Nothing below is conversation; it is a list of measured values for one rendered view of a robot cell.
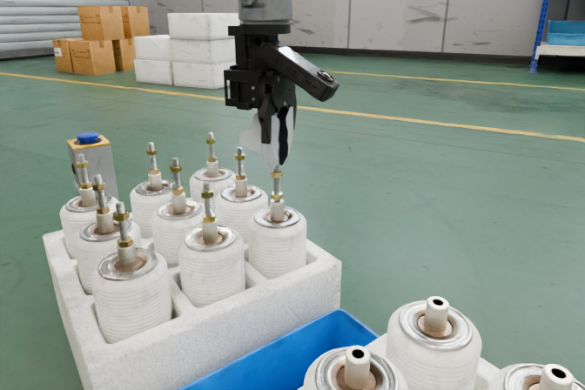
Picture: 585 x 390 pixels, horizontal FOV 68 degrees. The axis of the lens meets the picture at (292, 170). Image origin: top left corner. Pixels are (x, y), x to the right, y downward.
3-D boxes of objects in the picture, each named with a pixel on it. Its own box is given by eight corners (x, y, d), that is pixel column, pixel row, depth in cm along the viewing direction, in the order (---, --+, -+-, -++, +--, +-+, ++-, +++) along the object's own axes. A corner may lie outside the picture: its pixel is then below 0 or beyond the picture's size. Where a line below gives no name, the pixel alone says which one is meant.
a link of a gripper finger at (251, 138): (244, 167, 67) (246, 108, 65) (278, 173, 65) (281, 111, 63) (233, 171, 65) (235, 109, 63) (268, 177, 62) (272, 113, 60)
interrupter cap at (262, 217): (251, 211, 73) (251, 207, 73) (295, 207, 74) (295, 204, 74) (257, 232, 66) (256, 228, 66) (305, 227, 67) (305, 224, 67)
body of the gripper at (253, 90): (251, 101, 70) (247, 22, 65) (299, 105, 66) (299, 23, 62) (224, 110, 63) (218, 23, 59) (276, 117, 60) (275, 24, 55)
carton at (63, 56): (84, 67, 449) (78, 37, 439) (98, 69, 438) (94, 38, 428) (57, 70, 425) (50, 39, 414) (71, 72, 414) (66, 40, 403)
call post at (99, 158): (97, 285, 95) (72, 150, 84) (90, 270, 100) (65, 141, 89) (131, 274, 99) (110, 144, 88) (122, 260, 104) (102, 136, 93)
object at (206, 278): (177, 354, 66) (164, 252, 60) (201, 313, 75) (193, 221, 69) (236, 364, 64) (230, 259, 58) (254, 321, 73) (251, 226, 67)
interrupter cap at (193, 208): (157, 225, 68) (157, 221, 68) (156, 205, 75) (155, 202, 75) (205, 218, 70) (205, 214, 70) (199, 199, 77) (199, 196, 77)
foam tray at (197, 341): (110, 477, 56) (88, 369, 49) (60, 314, 86) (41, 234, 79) (339, 348, 77) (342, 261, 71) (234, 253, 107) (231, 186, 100)
